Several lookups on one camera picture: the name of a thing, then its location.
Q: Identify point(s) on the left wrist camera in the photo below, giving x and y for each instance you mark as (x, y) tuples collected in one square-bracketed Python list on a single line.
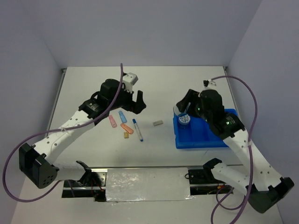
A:
[(129, 80)]

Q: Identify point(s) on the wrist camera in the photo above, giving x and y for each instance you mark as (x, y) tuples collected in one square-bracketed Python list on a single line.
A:
[(209, 84), (129, 80)]

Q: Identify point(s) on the blue slime jar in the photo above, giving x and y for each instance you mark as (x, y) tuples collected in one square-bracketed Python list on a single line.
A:
[(177, 112), (184, 121)]

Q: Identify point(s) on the blue transparent case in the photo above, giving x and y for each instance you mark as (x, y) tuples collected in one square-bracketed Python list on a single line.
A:
[(122, 117)]

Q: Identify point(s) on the grey speckled eraser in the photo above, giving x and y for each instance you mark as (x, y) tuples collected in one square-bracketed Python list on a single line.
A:
[(156, 123)]

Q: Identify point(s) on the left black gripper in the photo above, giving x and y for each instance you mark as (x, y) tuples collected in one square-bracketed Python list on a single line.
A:
[(130, 106)]

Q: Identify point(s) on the blue white marker pen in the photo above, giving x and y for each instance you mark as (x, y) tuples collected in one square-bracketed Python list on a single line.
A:
[(137, 130)]

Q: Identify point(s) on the yellow eraser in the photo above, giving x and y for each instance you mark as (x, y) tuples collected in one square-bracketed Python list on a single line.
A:
[(126, 135)]

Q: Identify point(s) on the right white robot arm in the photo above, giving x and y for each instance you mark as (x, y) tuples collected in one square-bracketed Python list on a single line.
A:
[(264, 186)]

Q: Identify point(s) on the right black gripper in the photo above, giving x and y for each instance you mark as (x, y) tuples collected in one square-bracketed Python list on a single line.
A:
[(192, 96)]

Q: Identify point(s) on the pink transparent case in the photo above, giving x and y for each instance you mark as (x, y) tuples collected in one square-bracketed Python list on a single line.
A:
[(112, 121)]

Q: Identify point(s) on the orange transparent case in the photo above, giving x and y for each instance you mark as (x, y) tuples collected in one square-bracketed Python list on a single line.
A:
[(127, 128)]

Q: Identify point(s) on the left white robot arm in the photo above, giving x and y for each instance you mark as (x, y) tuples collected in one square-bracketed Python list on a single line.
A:
[(37, 161)]

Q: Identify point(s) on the blue plastic divided bin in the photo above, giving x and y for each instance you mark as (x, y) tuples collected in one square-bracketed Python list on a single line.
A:
[(196, 134)]

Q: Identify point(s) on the silver foil sheet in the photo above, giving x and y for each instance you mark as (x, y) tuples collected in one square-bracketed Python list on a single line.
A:
[(147, 184)]

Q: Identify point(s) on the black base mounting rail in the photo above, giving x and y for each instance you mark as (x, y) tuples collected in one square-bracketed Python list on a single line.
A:
[(95, 188)]

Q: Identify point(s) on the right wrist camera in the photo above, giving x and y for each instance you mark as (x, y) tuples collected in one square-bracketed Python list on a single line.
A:
[(209, 84)]

